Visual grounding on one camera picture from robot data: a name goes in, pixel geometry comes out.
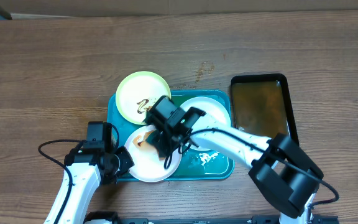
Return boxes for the white plate with sauce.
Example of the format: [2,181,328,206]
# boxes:
[179,96,232,152]

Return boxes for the yellow plate with sauce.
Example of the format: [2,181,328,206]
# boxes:
[116,71,172,125]

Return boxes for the white plate brown smear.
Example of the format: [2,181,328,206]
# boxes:
[124,125,182,182]

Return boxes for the green and orange sponge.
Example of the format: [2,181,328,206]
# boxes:
[146,130,169,158]

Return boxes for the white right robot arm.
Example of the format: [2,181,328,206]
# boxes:
[145,96,323,223]

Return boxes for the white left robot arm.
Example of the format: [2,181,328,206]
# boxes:
[38,121,134,224]

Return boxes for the teal plastic tray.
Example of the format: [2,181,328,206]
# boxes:
[107,90,234,181]

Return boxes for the black water tray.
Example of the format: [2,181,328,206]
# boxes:
[230,73,299,143]

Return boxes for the brown cardboard backdrop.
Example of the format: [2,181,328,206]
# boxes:
[0,0,358,19]

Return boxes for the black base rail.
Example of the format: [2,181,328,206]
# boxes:
[82,211,340,224]

